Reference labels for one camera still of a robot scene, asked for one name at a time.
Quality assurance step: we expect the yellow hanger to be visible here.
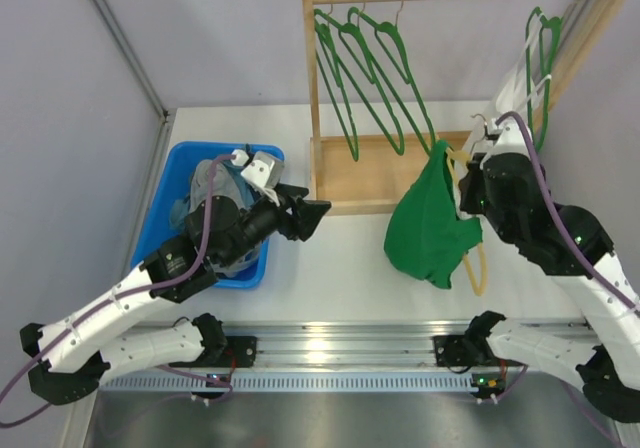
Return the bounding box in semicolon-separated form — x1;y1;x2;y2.
446;147;489;297

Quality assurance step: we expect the green tank top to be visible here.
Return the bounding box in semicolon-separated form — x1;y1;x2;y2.
383;140;483;290

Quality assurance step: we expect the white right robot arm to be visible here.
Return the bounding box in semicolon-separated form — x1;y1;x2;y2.
435;152;639;424

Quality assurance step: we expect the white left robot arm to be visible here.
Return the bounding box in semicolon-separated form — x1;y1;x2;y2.
20;184;332;406

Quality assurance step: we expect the white tank top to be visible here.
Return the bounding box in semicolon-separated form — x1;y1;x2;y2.
464;36;540;152

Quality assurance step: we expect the green hanger far left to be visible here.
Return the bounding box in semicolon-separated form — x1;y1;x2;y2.
313;9;360;161

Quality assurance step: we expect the green hanger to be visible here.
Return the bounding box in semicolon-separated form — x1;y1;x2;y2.
313;9;360;161
374;21;437;156
339;7;405;155

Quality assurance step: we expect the green hanger right end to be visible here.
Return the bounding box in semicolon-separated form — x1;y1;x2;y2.
524;6;562;152

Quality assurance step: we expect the wooden clothes rack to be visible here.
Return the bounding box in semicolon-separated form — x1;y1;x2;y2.
302;0;626;215

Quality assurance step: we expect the grey garment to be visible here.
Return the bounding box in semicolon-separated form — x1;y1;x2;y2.
189;159;243;211

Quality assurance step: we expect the teal blue garment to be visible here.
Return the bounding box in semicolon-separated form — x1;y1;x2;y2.
169;160;255;231

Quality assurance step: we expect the blue plastic bin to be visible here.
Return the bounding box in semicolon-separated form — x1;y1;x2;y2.
130;141;286;292

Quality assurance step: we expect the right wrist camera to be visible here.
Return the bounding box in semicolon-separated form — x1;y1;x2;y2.
470;117;529;167

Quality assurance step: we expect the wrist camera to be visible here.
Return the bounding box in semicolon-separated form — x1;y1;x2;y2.
231;149;285;206
470;117;529;167

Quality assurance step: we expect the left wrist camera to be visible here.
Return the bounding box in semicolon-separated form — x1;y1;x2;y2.
231;149;285;206

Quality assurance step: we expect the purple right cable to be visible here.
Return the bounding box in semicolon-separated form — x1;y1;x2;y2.
494;111;640;444

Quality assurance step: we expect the aluminium mounting rail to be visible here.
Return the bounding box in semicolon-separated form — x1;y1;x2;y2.
99;320;624;394

